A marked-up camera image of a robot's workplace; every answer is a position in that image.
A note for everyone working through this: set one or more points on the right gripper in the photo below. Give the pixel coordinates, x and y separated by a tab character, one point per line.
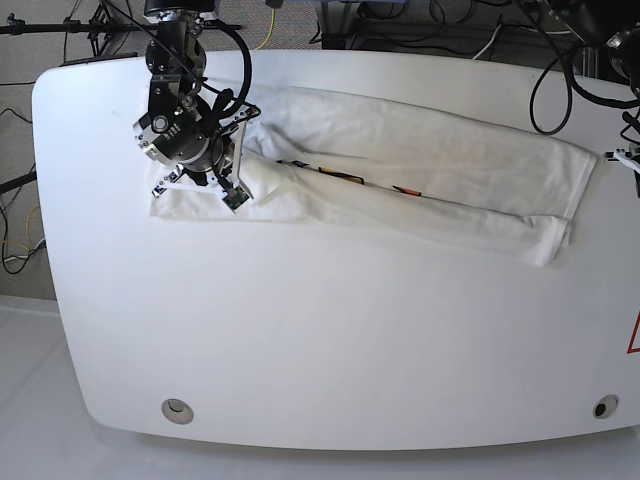
196	161

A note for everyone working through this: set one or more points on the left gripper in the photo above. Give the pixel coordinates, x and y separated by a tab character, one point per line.
628	157

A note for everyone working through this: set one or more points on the white printed T-shirt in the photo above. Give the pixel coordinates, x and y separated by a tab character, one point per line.
322	157

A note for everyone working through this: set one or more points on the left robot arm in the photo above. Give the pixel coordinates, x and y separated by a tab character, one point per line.
613	27

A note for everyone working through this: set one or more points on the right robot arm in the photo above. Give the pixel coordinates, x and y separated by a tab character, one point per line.
177	62

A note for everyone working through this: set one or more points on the black tripod stand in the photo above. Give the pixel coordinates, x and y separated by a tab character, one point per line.
109	22

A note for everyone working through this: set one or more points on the black table grommet right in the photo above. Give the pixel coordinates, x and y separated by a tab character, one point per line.
606	406

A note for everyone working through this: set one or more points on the grey table grommet left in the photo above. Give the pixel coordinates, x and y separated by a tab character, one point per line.
177	411

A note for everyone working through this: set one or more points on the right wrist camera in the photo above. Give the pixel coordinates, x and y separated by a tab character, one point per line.
235	197

